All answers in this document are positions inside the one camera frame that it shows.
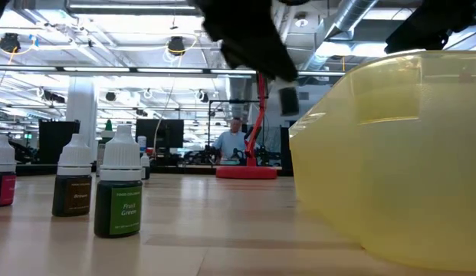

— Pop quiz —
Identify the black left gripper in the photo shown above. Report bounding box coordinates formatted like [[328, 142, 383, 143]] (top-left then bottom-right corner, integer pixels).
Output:
[[193, 0, 300, 82]]

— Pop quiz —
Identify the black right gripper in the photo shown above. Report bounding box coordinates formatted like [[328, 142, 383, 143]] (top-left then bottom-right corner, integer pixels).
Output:
[[384, 0, 476, 54]]

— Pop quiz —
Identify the yellow translucent plastic bin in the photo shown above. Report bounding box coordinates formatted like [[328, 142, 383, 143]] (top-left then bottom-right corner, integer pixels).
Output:
[[289, 49, 476, 274]]

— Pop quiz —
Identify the large green-capped colouring bottle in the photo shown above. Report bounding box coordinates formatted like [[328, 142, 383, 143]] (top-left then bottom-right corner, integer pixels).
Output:
[[95, 119, 117, 178]]

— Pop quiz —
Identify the small fruit green dropper bottle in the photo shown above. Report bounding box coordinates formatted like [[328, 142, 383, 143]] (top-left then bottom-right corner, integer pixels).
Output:
[[94, 124, 143, 239]]

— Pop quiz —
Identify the small brown dropper bottle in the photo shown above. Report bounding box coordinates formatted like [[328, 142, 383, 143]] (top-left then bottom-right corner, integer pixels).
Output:
[[51, 133, 94, 218]]

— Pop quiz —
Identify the small pink-label dropper bottle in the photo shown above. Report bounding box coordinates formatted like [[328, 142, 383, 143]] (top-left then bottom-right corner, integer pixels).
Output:
[[0, 133, 17, 209]]

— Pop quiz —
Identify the person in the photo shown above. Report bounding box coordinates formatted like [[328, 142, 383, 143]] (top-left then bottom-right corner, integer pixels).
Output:
[[212, 117, 248, 164]]

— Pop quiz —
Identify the dark partition panel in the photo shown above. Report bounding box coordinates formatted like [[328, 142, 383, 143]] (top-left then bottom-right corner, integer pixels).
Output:
[[279, 126, 293, 172]]

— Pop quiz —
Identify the red desk lamp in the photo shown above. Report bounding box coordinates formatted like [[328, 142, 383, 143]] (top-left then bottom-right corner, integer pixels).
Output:
[[215, 71, 279, 180]]

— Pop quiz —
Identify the black monitor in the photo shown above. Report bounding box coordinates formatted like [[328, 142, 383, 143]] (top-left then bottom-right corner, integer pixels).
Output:
[[135, 118, 185, 151]]

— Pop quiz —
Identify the white square column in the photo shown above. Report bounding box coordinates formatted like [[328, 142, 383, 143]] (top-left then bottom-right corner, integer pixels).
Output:
[[65, 76, 99, 164]]

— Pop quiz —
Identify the black upright panel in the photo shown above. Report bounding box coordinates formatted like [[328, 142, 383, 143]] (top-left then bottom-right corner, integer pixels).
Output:
[[38, 119, 81, 165]]

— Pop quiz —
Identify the black metal frame rig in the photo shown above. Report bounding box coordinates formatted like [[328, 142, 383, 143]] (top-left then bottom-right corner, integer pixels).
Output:
[[207, 98, 261, 127]]

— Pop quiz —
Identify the silver spiral air duct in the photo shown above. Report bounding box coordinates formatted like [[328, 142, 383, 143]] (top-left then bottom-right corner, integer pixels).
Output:
[[298, 0, 380, 72]]

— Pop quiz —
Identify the black camera with yellow cable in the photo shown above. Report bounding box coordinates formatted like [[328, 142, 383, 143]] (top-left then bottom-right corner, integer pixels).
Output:
[[0, 32, 22, 54], [166, 35, 187, 58]]

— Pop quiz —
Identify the long light rail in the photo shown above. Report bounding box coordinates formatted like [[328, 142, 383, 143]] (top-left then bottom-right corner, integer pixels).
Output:
[[0, 65, 348, 79]]

